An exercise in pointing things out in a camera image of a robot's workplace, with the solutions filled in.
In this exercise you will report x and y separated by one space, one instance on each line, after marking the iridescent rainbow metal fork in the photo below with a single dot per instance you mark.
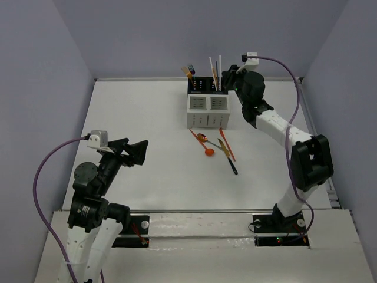
192 71

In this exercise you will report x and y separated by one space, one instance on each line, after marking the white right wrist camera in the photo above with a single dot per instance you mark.
250 62

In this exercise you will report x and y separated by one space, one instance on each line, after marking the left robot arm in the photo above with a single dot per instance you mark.
94 222

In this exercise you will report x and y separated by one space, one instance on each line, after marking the white utensil caddy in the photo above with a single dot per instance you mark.
208 111

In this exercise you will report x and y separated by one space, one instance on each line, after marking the black utensil caddy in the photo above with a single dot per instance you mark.
204 85

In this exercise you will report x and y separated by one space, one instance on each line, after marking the amber plastic fork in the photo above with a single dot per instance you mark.
189 75

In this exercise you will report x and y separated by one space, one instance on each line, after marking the gold metal spoon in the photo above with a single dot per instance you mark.
204 139

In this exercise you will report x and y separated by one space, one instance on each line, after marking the orange red chopstick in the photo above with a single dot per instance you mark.
217 76

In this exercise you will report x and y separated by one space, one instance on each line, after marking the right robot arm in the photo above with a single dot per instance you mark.
308 157

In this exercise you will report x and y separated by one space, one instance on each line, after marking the orange plastic spoon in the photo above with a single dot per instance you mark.
208 151

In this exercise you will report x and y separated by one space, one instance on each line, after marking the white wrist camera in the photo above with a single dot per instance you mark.
250 62
98 139

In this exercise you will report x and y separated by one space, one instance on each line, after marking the yellow black handled knife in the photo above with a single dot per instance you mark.
227 153

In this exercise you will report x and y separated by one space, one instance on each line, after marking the aluminium table rail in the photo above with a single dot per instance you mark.
330 189

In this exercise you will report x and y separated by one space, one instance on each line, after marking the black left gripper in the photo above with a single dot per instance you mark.
123 150

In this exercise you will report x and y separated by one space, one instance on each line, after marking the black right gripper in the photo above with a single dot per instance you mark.
230 75

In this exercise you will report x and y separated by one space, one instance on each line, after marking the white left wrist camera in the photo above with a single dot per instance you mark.
98 139

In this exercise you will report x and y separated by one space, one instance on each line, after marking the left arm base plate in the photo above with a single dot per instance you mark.
136 234

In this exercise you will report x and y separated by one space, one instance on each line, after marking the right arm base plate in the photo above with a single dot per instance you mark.
271 234

